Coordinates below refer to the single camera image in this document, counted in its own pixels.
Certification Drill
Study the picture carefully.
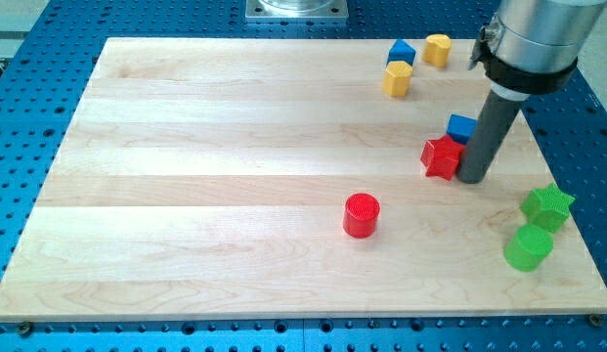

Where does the blue triangle block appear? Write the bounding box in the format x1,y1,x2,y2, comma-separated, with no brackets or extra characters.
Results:
386,39,416,66

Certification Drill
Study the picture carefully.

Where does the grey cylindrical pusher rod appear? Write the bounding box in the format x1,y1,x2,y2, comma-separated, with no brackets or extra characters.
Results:
456,88,528,184

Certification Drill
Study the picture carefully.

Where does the green star block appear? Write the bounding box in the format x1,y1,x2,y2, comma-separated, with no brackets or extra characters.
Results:
520,183,576,234

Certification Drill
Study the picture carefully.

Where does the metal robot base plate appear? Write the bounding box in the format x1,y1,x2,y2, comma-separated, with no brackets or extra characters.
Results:
245,0,349,21

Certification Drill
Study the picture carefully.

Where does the blue cube block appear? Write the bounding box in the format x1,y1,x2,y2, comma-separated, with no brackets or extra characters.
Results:
446,114,477,145

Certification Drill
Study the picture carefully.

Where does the yellow heart block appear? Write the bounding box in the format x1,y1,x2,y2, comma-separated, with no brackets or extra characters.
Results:
422,33,452,68

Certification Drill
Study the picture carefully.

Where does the red star block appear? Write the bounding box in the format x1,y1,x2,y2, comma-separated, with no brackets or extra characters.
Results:
420,134,465,181

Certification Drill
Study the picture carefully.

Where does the wooden board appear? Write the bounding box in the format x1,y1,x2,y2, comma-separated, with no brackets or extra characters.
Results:
0,38,607,322

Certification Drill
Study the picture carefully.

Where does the yellow hexagon block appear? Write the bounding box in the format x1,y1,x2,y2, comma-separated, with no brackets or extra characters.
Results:
382,61,413,98

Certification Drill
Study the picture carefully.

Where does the green cylinder block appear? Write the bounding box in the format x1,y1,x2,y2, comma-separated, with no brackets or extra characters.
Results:
503,224,554,272

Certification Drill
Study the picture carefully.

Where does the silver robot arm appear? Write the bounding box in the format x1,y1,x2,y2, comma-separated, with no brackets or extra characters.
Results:
468,0,607,95

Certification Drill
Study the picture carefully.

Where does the red cylinder block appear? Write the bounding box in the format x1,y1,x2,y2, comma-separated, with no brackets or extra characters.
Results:
342,193,380,239

